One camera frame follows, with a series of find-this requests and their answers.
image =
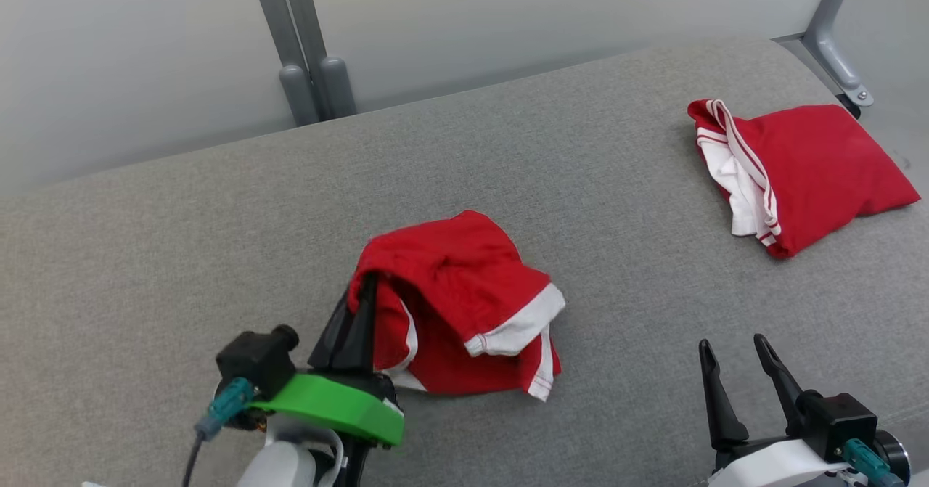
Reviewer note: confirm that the red shorts with white stripe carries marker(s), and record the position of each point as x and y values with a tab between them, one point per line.
450	269

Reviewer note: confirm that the grey metal partition foot bracket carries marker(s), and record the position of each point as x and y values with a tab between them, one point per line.
827	44

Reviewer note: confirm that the grey partition post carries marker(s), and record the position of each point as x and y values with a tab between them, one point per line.
287	59
330	73

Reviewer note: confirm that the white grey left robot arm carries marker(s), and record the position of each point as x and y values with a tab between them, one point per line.
283	465

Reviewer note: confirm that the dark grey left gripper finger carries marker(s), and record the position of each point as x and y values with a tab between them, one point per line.
363	327
330	338

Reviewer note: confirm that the red white basketball jersey shirt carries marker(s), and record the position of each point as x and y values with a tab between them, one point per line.
820	160

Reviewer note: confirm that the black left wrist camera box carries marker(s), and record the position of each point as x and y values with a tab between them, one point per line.
254	360

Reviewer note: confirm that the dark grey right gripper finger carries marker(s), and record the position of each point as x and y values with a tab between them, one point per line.
726	414
787	389

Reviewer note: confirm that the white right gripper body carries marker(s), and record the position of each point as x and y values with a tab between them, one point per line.
769	465

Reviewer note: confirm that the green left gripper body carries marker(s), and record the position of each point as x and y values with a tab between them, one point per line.
334	400

